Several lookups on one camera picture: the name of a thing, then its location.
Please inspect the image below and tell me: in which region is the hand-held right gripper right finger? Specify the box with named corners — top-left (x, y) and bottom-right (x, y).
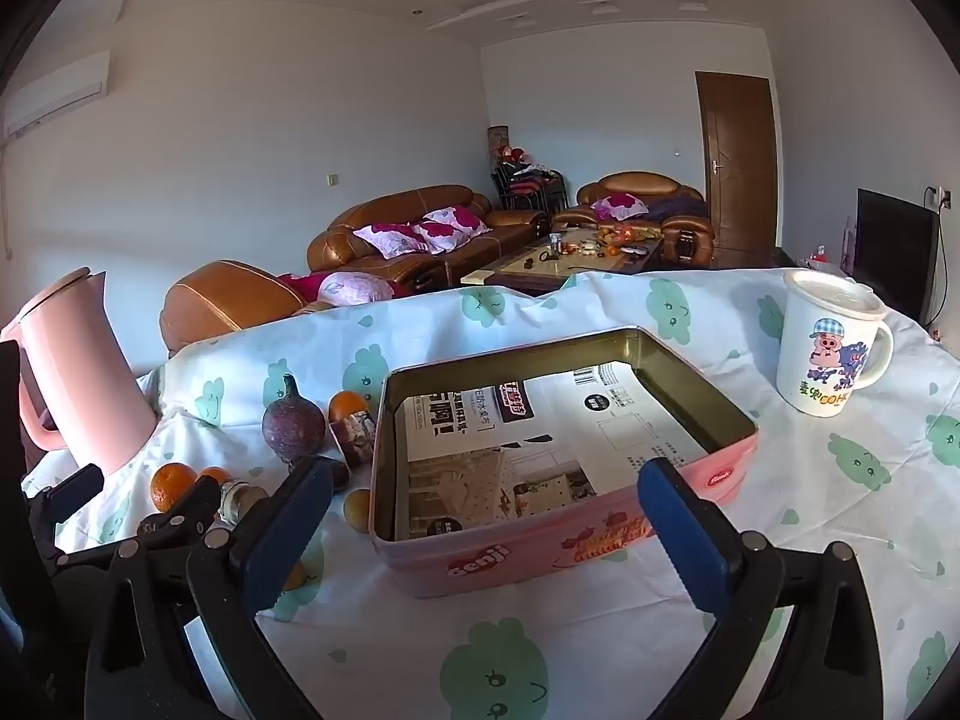
top-left (636, 456), bottom-right (886, 720)

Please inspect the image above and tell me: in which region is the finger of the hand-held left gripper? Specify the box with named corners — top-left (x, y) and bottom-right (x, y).
top-left (25, 463), bottom-right (106, 537)
top-left (45, 474), bottom-right (224, 578)

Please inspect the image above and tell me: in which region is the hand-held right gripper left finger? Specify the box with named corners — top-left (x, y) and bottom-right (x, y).
top-left (84, 456), bottom-right (335, 720)

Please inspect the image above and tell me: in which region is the pink tin box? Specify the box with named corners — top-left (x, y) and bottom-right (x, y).
top-left (367, 326), bottom-right (758, 599)

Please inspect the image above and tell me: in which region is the pink electric kettle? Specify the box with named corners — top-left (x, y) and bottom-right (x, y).
top-left (0, 268), bottom-right (160, 477)

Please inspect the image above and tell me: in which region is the purple passion fruit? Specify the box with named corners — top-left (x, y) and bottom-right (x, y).
top-left (261, 373), bottom-right (331, 466)

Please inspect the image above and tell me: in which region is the round brown cookie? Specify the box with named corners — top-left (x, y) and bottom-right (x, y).
top-left (330, 411), bottom-right (377, 472)

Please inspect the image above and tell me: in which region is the printed paper sheet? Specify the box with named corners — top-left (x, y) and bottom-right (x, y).
top-left (394, 360), bottom-right (710, 541)

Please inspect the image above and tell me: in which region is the white green cloud tablecloth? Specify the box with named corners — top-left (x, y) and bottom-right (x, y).
top-left (22, 268), bottom-right (960, 720)

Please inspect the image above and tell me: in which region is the white cartoon pig mug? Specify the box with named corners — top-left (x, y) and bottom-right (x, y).
top-left (775, 270), bottom-right (895, 419)

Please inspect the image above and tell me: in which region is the brown leather armchair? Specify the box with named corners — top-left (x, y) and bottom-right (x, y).
top-left (160, 260), bottom-right (316, 357)
top-left (576, 171), bottom-right (713, 267)

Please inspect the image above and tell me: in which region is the pale pink pillow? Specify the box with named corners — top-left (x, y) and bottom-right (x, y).
top-left (316, 271), bottom-right (395, 306)

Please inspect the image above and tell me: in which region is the white magenta flower pillow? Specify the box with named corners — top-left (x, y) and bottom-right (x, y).
top-left (591, 193), bottom-right (647, 218)
top-left (352, 223), bottom-right (432, 260)
top-left (412, 208), bottom-right (488, 252)

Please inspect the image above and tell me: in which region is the wooden coffee table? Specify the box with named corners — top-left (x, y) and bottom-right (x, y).
top-left (460, 229), bottom-right (665, 295)

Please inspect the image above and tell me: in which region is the white air conditioner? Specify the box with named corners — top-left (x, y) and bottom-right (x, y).
top-left (0, 51), bottom-right (112, 140)

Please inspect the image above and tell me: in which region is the purple blanket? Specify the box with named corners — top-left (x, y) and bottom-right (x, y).
top-left (645, 195), bottom-right (710, 222)

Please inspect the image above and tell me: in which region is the brown leather sofa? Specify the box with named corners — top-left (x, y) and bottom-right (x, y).
top-left (306, 185), bottom-right (552, 293)

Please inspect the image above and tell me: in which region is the black television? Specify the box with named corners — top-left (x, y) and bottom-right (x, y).
top-left (855, 187), bottom-right (942, 327)

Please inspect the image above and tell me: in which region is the brown wooden door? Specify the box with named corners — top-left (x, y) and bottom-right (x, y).
top-left (695, 71), bottom-right (781, 269)

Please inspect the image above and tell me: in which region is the stack of black chairs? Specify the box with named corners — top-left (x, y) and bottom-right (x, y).
top-left (491, 161), bottom-right (567, 215)

